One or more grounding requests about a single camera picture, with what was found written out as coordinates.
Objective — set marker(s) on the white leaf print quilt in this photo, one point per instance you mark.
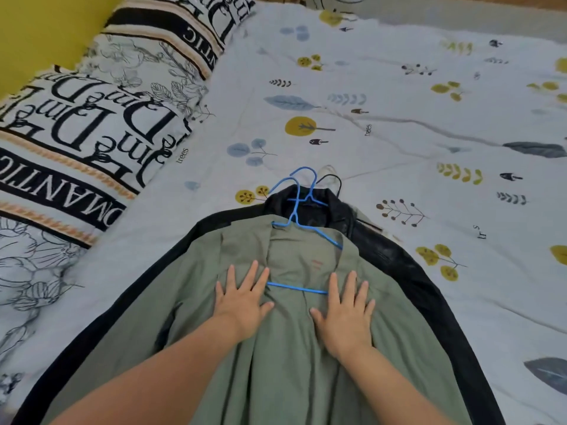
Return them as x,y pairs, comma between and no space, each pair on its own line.
398,128

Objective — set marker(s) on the person's right hand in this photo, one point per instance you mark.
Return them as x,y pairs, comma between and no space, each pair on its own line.
347,327

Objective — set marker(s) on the person's right forearm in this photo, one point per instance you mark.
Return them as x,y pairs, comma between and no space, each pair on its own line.
390,393

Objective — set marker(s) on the black leather jacket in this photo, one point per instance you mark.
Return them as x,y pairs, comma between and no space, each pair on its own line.
398,261

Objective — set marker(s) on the black white printed pillow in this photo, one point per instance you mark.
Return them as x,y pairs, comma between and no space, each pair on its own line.
177,39
66,163

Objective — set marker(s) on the sage green shirt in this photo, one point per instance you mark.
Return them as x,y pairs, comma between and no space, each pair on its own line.
288,371

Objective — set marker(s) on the yellow black bed headboard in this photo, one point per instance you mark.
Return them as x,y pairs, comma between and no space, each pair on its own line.
44,35

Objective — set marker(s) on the person's left forearm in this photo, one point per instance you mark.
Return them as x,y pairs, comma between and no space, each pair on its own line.
155,385

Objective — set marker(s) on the person's left hand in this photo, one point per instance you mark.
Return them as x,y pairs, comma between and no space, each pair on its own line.
241,309

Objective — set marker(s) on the white plastic hanger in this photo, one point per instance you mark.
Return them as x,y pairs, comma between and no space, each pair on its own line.
330,167

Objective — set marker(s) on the blue plastic hanger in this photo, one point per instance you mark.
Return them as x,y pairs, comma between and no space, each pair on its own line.
312,186
297,288

